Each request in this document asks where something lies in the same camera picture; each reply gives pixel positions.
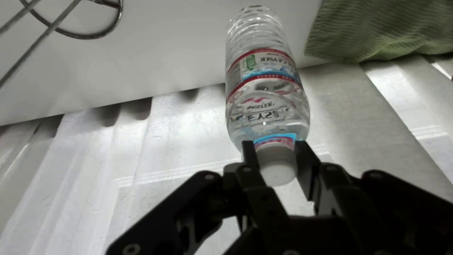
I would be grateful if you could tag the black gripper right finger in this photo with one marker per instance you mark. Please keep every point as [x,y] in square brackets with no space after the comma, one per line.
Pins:
[376,216]

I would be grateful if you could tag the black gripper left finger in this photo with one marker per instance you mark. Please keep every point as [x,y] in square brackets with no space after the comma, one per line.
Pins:
[212,212]

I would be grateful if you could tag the clear plastic water bottle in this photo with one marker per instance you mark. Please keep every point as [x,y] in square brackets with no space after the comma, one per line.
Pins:
[266,89]

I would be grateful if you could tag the white sheer curtain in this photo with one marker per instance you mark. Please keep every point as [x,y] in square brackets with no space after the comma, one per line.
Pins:
[141,164]

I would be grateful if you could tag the green cloth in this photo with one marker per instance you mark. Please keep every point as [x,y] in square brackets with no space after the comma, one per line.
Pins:
[382,28]

